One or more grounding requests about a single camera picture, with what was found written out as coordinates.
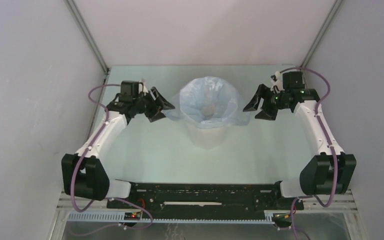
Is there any white slotted cable duct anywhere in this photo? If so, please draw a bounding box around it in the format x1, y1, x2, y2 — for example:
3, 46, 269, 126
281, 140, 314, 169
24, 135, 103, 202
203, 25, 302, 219
67, 211, 274, 224

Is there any light blue plastic trash bag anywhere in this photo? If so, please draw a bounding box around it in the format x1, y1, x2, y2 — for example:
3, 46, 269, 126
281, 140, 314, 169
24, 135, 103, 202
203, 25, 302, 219
162, 76, 251, 129

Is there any right aluminium frame post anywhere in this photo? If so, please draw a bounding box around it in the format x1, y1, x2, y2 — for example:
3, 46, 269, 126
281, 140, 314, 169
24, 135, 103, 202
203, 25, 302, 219
300, 0, 366, 240

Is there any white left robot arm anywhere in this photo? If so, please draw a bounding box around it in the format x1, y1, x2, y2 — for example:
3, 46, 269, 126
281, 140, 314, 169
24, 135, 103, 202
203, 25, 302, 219
61, 80, 175, 208

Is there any aluminium frame post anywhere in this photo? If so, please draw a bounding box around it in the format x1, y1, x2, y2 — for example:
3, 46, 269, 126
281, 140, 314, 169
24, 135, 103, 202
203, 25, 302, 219
300, 0, 366, 240
46, 0, 110, 240

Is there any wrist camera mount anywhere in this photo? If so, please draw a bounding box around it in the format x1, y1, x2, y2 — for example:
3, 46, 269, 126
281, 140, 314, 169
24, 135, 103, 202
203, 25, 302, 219
270, 71, 284, 94
138, 78, 149, 95

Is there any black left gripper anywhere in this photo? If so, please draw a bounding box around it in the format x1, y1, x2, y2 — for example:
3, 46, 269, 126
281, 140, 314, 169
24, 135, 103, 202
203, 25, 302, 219
132, 87, 174, 123

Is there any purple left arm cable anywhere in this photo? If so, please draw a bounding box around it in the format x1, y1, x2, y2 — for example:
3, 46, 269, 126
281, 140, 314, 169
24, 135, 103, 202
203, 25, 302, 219
70, 84, 155, 231

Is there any left aluminium frame post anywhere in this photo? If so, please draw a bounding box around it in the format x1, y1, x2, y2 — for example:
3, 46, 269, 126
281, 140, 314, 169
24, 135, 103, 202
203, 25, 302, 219
46, 0, 110, 240

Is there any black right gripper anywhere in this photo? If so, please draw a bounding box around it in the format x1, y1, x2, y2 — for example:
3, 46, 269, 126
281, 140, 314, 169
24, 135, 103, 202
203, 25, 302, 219
243, 83, 290, 121

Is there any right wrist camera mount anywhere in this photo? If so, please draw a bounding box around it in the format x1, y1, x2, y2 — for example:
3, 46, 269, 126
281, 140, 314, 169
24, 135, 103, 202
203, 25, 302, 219
270, 71, 284, 94

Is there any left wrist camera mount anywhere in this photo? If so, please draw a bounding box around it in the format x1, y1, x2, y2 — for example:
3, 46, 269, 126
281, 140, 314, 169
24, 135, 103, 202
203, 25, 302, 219
138, 78, 149, 95

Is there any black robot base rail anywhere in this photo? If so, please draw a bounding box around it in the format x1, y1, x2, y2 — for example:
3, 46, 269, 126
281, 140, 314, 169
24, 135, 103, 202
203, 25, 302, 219
106, 178, 305, 221

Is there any white octagonal trash bin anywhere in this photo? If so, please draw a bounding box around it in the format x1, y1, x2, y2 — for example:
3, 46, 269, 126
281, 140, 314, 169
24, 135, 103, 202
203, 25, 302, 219
186, 123, 231, 150

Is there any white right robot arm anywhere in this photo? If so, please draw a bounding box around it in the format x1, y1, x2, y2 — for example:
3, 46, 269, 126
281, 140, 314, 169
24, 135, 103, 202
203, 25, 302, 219
243, 68, 357, 209

